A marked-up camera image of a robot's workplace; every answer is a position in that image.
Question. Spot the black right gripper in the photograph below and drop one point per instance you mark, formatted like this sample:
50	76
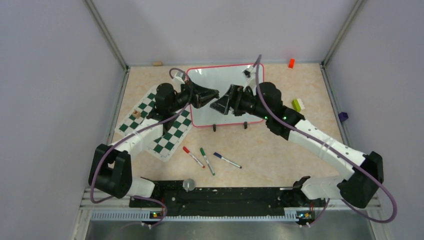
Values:
232	99

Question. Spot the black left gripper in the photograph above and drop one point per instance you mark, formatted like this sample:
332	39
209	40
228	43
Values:
198	93

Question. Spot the pink framed whiteboard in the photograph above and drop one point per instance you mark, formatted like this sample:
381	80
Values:
219	77

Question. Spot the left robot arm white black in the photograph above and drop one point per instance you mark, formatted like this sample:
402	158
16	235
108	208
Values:
111	169

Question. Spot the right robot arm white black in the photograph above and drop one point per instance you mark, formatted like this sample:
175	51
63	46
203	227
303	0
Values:
352	184

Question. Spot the green whiteboard marker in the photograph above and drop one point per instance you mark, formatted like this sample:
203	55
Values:
207	161

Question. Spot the blue whiteboard marker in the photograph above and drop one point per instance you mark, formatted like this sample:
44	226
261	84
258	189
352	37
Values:
227	160

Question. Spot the red whiteboard marker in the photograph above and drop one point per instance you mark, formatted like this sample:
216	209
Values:
193	157

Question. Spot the wine cork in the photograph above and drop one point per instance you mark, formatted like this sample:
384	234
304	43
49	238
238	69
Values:
157	64

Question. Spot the wooden letter tile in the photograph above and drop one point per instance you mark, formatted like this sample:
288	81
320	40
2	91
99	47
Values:
136	114

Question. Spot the green white toy brick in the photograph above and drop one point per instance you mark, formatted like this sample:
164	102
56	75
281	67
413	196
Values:
298	105

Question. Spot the orange toy block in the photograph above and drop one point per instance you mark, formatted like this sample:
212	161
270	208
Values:
291	63

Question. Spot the clear round knob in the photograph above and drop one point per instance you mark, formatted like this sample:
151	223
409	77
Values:
189	185

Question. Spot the purple toy block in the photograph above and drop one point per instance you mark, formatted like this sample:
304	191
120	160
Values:
343	116

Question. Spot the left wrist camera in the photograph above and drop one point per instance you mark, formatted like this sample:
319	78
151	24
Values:
179	78

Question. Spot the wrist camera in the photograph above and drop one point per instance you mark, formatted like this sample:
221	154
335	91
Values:
249	72
179	78

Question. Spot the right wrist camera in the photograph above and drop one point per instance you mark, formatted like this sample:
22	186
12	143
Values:
249	72

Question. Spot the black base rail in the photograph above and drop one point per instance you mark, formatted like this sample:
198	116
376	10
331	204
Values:
225	201

